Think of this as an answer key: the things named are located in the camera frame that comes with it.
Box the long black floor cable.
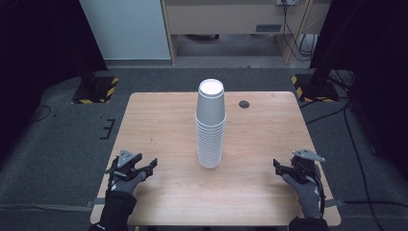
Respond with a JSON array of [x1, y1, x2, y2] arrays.
[[299, 95, 408, 231]]

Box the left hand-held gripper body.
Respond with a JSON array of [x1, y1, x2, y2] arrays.
[[105, 148, 142, 181]]

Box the light wooden desk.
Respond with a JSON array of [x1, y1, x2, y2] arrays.
[[161, 0, 332, 65]]

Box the thin black floor cable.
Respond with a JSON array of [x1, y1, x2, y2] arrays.
[[29, 104, 53, 123]]

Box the bundle of black hanging cables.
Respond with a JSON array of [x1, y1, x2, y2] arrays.
[[281, 0, 319, 63]]

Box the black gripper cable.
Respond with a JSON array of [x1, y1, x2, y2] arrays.
[[316, 177, 327, 217]]

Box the black metal stand post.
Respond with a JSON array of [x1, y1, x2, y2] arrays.
[[308, 0, 367, 92]]

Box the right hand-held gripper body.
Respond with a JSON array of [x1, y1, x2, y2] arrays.
[[290, 148, 326, 185]]

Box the striped black stand base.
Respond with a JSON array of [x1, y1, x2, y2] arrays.
[[291, 73, 341, 104], [71, 75, 120, 105]]

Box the white cabinet panel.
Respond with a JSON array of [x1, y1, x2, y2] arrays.
[[79, 0, 172, 62]]

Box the person's left hand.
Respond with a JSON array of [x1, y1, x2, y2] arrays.
[[110, 171, 148, 195]]

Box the stack of white paper cups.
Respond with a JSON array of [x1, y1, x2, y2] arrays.
[[194, 78, 227, 169]]

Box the black curtain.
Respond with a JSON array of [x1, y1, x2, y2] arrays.
[[0, 0, 109, 163], [310, 0, 408, 182]]

